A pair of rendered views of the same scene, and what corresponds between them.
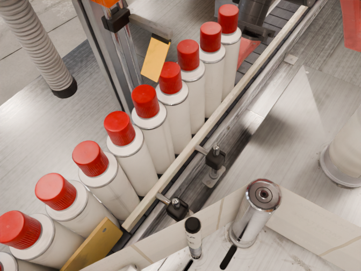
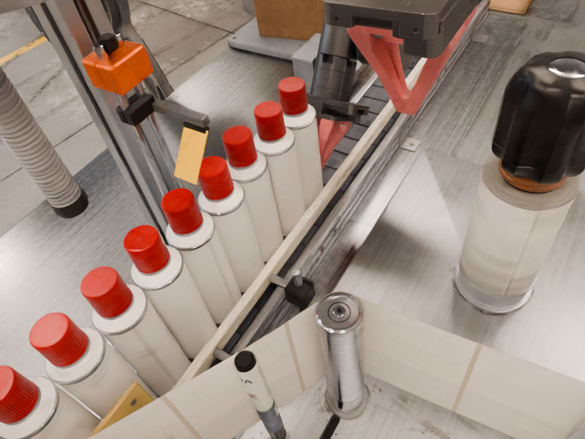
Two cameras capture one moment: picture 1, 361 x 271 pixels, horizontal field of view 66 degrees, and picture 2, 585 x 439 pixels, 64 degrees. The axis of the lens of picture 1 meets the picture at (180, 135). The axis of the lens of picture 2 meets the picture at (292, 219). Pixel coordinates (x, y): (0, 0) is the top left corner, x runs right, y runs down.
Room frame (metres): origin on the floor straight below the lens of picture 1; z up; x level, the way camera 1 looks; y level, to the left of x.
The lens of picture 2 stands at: (-0.09, -0.05, 1.40)
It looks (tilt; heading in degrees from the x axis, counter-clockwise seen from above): 49 degrees down; 357
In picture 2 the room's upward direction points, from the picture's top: 10 degrees counter-clockwise
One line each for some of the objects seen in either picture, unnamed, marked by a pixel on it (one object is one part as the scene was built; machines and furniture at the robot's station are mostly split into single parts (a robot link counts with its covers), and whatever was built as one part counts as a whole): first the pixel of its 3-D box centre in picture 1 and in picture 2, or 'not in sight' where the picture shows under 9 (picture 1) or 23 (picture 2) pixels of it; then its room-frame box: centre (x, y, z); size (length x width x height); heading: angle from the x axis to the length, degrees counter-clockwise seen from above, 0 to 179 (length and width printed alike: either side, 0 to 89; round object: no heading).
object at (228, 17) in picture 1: (224, 58); (300, 149); (0.39, -0.10, 0.98); 0.05 x 0.05 x 0.20
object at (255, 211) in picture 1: (251, 218); (343, 361); (0.09, -0.08, 0.97); 0.05 x 0.05 x 0.19
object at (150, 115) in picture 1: (154, 134); (204, 261); (0.24, 0.04, 0.98); 0.05 x 0.05 x 0.20
